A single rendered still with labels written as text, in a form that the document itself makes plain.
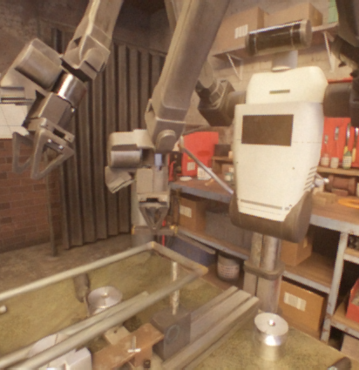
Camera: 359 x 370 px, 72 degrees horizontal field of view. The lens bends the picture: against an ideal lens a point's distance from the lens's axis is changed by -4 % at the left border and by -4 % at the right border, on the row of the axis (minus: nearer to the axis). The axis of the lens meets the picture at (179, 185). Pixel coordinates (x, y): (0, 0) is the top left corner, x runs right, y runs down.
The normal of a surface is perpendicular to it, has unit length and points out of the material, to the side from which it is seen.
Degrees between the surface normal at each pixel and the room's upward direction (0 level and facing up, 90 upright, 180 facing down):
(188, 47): 129
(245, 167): 90
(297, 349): 0
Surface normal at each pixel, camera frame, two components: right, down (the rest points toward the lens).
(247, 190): -0.65, 0.13
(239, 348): 0.02, -0.98
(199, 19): 0.22, 0.76
